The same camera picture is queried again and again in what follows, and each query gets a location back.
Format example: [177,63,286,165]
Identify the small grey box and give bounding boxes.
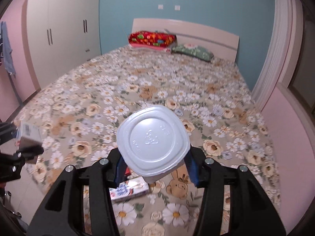
[16,121,42,151]

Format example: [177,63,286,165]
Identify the white plastic cup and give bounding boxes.
[116,105,191,184]

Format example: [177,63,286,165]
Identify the blue hanging garment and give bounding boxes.
[1,21,16,75]

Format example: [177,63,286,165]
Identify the floral bed sheet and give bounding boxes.
[14,46,281,235]

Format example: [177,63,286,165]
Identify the white milk carton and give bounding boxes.
[109,177,149,202]

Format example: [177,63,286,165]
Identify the white wardrobe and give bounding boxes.
[26,0,101,88]

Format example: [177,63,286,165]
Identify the white bed headboard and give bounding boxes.
[132,18,239,62]

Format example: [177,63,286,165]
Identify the green floral pillow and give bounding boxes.
[172,44,214,62]

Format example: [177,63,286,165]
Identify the red patterned pillow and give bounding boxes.
[128,30,177,53]

